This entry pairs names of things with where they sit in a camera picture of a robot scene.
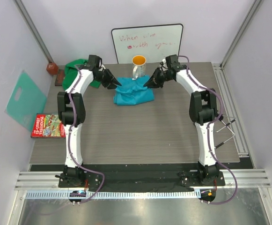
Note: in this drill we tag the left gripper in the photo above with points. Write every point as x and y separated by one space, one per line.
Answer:
108 84

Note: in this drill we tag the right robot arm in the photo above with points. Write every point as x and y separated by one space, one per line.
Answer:
202 112

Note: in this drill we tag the teal plastic cutting board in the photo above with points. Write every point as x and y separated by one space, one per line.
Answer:
26 101

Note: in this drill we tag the whiteboard with red writing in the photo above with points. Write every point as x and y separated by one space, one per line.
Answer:
153 42

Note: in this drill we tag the white mug orange inside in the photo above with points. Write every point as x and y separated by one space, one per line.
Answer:
139 66

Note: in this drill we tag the red book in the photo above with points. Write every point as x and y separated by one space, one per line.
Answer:
48 126

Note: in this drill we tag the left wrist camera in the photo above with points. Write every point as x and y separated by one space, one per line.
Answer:
93 62

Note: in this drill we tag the green t shirt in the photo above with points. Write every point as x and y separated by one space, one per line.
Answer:
71 72

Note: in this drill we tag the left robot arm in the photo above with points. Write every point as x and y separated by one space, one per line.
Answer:
72 114

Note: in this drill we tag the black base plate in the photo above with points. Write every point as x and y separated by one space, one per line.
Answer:
134 177

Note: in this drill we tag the brown block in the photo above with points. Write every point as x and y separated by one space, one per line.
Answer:
52 68

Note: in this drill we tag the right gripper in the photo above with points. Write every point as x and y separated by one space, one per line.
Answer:
152 81

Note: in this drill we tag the blue t shirt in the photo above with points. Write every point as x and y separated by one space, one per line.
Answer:
132 92

